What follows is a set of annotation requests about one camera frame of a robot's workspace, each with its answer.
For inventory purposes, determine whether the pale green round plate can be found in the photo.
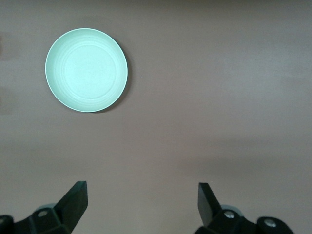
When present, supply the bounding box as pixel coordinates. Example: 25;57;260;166
45;28;129;113

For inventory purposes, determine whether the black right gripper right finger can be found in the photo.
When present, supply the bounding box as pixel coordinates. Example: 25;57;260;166
195;182;259;234

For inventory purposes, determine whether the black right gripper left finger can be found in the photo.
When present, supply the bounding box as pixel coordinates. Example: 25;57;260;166
14;180;88;234

